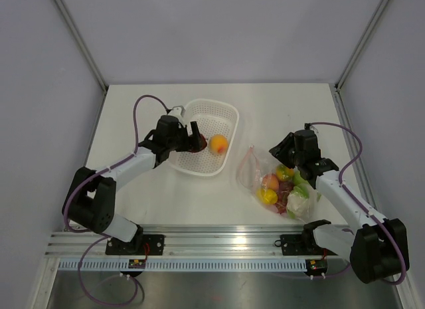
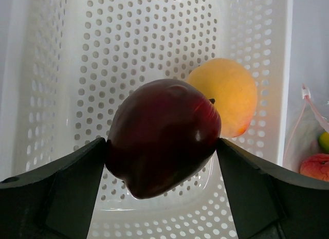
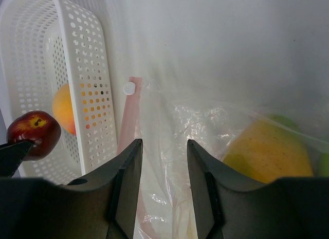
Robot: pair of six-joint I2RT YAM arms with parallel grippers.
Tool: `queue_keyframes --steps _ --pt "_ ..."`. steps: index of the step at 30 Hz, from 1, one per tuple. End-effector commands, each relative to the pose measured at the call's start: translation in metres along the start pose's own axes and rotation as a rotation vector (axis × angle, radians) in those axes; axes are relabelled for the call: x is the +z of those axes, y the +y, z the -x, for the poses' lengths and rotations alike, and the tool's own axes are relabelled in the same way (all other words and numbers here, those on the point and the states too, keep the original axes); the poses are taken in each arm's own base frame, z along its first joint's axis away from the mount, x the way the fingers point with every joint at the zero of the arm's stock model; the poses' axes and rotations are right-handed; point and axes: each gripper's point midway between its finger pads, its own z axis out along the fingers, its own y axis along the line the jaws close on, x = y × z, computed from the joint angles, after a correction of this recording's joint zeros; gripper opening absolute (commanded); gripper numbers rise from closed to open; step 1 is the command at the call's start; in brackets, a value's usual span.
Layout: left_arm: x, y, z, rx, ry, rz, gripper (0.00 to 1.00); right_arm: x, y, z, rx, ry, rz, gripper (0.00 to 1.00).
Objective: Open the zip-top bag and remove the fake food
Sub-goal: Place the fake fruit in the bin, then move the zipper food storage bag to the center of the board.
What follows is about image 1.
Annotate fake dark red apple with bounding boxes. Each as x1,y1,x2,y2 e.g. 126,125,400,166
188,134,207,153

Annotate fake orange fruit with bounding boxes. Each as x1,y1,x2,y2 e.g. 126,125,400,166
209,134,228,155

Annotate fake peach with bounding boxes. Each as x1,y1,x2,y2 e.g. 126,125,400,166
262,173,280,191

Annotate clear zip top bag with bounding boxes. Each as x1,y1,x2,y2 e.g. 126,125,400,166
236,146,321,223

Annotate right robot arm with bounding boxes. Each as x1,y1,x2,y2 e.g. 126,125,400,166
269,125,410,285

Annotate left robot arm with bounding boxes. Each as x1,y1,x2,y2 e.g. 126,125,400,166
62,115,207,255

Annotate fake mango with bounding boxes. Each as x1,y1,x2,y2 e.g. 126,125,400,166
276,164,295,181

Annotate fake green apple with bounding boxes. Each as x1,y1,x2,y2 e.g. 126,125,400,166
292,171,308,186

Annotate fake yellow pear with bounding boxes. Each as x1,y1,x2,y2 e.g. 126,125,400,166
256,188,278,205

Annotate fake red grapes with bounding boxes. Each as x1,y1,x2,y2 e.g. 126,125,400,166
275,181,294,214

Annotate white perforated plastic basket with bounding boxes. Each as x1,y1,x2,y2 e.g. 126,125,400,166
168,99,239,177

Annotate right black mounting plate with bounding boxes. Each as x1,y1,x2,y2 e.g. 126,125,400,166
280,234,336,257

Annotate black mounting plate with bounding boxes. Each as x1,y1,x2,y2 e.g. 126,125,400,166
280,234,336,257
105,234,165,256

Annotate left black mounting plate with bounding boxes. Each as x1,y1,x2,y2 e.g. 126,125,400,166
105,234,165,256

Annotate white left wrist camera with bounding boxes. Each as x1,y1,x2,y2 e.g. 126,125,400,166
167,106,186,126

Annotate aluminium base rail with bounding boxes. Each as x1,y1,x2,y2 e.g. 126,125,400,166
44,224,406,259

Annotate right aluminium frame post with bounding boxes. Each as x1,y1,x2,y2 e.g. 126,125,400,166
335,0,392,92

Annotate aluminium frame post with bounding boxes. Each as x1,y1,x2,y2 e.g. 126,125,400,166
52,0,109,96
335,0,392,92

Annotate white slotted cable duct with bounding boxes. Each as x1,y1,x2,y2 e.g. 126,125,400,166
58,258,307,272

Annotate left aluminium frame post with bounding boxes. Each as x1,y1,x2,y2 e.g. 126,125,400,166
52,0,109,96

